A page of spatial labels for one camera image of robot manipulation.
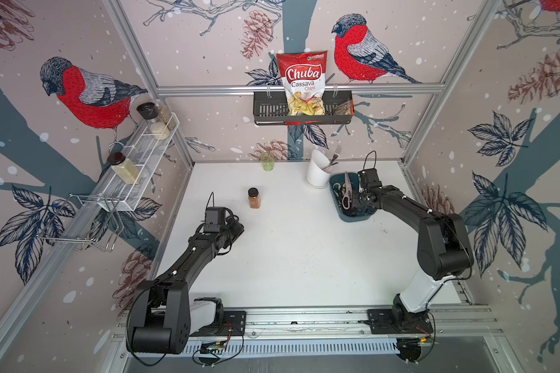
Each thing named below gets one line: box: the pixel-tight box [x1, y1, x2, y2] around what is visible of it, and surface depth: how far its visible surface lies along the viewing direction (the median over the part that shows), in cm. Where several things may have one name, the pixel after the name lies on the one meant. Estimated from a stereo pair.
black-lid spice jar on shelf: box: [136, 101, 160, 125], surface depth 81 cm
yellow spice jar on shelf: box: [107, 152, 140, 185], surface depth 69 cm
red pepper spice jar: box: [248, 187, 260, 210], surface depth 100 cm
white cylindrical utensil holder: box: [305, 148, 333, 189], surface depth 107 cm
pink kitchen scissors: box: [341, 170, 353, 210], surface depth 103 cm
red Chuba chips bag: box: [276, 50, 328, 116], surface depth 84 cm
